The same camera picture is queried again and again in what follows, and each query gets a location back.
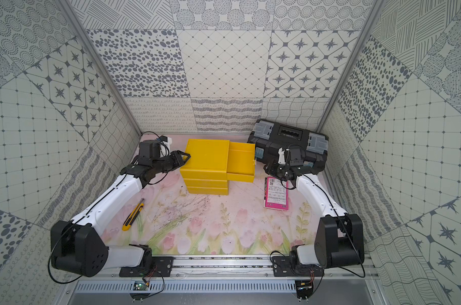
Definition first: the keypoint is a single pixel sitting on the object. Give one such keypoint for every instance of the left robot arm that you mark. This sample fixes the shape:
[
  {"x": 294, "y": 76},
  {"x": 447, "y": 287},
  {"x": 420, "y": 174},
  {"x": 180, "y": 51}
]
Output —
[{"x": 77, "y": 246}]

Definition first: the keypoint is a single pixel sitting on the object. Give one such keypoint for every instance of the yellow drawer cabinet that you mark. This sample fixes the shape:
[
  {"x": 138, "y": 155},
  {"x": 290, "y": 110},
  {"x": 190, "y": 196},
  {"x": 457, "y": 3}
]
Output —
[{"x": 206, "y": 171}]

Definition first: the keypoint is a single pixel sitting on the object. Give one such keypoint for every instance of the yellow utility knife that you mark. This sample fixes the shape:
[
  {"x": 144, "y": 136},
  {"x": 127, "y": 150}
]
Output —
[{"x": 131, "y": 218}]

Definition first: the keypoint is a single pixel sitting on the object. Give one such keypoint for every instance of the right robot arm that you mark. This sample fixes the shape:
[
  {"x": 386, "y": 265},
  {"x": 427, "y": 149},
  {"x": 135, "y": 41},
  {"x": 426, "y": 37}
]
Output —
[{"x": 339, "y": 240}]

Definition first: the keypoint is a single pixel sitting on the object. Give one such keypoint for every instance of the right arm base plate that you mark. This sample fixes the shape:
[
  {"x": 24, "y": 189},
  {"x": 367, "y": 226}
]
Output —
[{"x": 284, "y": 266}]

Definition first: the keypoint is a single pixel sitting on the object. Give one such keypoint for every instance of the black toolbox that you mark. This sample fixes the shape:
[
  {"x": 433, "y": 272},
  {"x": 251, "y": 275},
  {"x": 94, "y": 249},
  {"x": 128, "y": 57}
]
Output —
[{"x": 269, "y": 136}]

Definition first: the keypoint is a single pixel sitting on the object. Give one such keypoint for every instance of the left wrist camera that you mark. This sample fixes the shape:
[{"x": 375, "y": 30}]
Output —
[{"x": 167, "y": 141}]

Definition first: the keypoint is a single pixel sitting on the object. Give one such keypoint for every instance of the aluminium mounting rail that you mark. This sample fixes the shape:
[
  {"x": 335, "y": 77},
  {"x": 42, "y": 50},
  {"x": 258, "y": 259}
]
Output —
[{"x": 251, "y": 267}]

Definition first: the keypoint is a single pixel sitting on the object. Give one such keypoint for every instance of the yellow top drawer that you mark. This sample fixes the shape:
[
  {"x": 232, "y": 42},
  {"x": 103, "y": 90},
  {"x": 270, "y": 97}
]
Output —
[{"x": 241, "y": 162}]

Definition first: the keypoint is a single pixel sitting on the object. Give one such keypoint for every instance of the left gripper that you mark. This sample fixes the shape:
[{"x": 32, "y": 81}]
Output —
[{"x": 171, "y": 161}]

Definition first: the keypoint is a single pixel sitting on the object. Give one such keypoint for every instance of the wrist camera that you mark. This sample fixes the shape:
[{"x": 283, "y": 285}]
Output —
[
  {"x": 283, "y": 156},
  {"x": 167, "y": 141}
]

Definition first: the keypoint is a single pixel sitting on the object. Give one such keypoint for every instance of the white vented cable duct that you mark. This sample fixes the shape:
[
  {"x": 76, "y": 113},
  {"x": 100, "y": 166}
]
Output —
[{"x": 187, "y": 286}]

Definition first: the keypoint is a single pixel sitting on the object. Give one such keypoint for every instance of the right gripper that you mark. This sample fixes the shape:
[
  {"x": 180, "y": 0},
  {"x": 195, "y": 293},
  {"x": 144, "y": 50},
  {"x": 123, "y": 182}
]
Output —
[{"x": 271, "y": 168}]

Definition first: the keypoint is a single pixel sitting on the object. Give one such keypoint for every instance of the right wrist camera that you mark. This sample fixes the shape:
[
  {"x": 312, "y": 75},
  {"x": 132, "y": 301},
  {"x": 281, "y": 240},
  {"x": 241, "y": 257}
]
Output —
[{"x": 283, "y": 156}]

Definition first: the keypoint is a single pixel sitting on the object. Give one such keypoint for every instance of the pink seed bag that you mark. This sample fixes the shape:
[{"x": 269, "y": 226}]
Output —
[{"x": 275, "y": 195}]

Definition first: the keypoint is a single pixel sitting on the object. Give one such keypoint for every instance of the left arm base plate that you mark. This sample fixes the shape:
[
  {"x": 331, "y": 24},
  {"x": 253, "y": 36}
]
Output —
[{"x": 158, "y": 266}]

